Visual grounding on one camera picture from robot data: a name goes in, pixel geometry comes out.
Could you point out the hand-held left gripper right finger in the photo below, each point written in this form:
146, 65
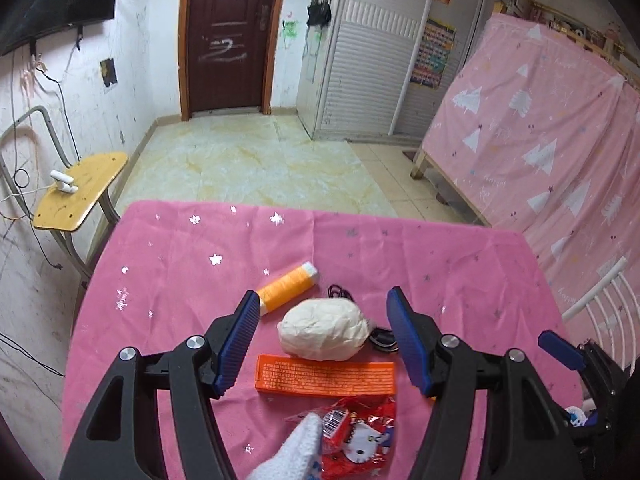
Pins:
410, 345

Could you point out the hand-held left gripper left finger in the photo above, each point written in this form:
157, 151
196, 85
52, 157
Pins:
237, 345

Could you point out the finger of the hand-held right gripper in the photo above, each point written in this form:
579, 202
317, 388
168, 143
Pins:
560, 350

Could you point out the white plastic bag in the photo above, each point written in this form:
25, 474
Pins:
322, 330

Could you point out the blue white slipper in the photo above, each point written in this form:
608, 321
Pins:
579, 416

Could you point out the orange tube with white cap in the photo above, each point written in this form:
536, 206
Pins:
287, 289

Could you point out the orange cardboard box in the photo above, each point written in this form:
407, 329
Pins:
325, 375

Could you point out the pink star tablecloth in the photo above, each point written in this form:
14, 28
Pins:
200, 260

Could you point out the red cartoon snack packet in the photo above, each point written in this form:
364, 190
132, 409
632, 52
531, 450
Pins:
360, 440

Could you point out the pink tree-print bedsheet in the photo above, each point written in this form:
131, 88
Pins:
540, 135

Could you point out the yellow wooden chair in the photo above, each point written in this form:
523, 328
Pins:
75, 195

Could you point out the small white device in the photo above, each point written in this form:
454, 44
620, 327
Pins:
62, 182

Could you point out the white louvered wardrobe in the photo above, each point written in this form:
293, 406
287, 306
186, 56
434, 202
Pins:
370, 60

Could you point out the colourful grid poster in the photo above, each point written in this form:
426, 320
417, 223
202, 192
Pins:
432, 55

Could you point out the dark brown door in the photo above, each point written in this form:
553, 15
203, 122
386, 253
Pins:
225, 35

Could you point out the black hanging bag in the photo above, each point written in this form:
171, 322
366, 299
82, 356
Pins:
318, 14

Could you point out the wooden bed frame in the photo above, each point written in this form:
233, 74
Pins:
419, 162

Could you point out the brown wall plate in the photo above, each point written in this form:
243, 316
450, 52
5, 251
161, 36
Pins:
108, 71

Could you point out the black wall television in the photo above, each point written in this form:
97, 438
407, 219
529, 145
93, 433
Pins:
50, 0

